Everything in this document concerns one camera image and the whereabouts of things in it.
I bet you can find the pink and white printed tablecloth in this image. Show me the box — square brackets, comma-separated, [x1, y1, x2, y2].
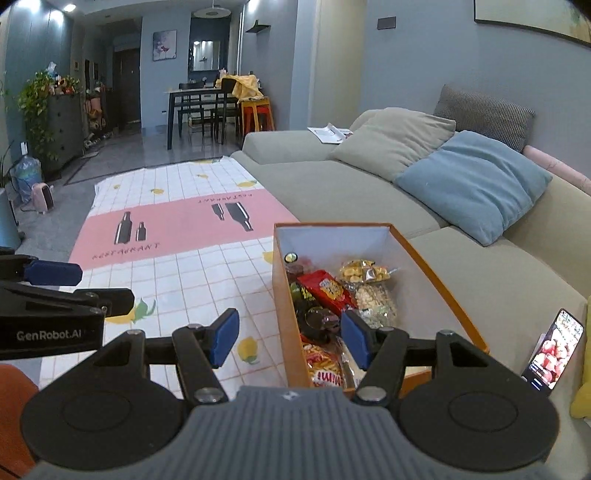
[39, 156, 301, 402]

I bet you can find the blue trash can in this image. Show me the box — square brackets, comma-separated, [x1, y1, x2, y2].
[0, 187, 23, 250]

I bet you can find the blue pillow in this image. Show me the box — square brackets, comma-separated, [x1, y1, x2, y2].
[394, 130, 554, 246]

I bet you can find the dark dining table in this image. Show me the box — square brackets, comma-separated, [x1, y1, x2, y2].
[165, 88, 241, 151]

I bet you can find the dark door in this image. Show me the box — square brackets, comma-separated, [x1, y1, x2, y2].
[113, 46, 141, 125]

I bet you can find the pink heater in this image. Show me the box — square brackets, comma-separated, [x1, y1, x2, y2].
[31, 182, 55, 214]

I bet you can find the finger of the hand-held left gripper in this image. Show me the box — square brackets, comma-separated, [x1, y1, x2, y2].
[0, 281, 136, 319]
[0, 247, 83, 287]

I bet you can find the pink pillow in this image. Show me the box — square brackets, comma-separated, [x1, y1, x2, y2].
[524, 145, 591, 195]

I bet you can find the smartphone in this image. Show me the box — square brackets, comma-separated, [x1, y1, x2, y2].
[521, 308, 585, 398]

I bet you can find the white magazine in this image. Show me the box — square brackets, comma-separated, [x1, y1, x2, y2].
[307, 123, 355, 145]

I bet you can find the grey checked pillow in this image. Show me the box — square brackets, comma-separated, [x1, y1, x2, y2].
[433, 84, 536, 153]

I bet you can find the long red biscuit packet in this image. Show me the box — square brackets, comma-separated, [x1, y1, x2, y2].
[297, 270, 356, 311]

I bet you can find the orange stool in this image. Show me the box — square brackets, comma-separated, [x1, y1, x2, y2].
[240, 96, 275, 134]

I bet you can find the beige pillow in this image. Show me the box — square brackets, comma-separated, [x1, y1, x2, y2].
[329, 107, 457, 183]

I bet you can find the shoe rack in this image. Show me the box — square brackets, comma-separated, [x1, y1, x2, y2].
[83, 88, 114, 148]

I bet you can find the black dining chair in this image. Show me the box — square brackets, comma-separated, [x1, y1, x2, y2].
[212, 78, 243, 144]
[178, 82, 213, 137]

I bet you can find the dark green snack packet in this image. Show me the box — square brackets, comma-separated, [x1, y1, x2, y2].
[288, 281, 345, 344]

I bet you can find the orange cloth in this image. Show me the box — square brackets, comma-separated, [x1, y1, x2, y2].
[0, 364, 40, 462]

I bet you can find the green trailing plant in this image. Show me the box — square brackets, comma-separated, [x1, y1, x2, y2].
[17, 69, 58, 162]

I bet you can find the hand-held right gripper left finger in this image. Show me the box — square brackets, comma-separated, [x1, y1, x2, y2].
[92, 308, 241, 406]

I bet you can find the wall mirror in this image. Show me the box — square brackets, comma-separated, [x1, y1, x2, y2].
[188, 39, 222, 72]

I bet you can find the grey-green sofa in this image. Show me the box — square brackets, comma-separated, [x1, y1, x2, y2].
[230, 108, 591, 480]

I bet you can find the waffle packet with yellow label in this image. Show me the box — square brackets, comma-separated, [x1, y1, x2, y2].
[339, 259, 393, 284]

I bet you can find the round ceiling lamp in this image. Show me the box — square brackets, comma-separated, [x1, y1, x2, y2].
[193, 4, 232, 19]

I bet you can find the yellow cloth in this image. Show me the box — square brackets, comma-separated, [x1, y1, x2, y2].
[216, 73, 264, 101]

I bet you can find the clear puffed rice packet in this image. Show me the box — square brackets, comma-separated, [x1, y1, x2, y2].
[353, 281, 399, 326]

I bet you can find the red striped chip packet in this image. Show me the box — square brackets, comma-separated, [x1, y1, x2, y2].
[300, 339, 347, 389]

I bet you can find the large framed picture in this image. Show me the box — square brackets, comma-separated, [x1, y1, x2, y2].
[474, 0, 591, 44]

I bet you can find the yellow cushion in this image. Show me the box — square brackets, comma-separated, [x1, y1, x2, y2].
[570, 369, 591, 418]

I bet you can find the orange cardboard box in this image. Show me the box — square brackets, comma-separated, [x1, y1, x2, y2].
[271, 222, 490, 400]

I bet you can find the clear water jug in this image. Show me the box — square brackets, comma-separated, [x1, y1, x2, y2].
[10, 154, 43, 206]

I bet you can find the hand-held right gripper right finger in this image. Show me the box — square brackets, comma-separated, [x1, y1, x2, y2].
[340, 309, 497, 407]

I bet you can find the small wall picture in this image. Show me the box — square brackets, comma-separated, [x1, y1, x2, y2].
[152, 30, 177, 62]

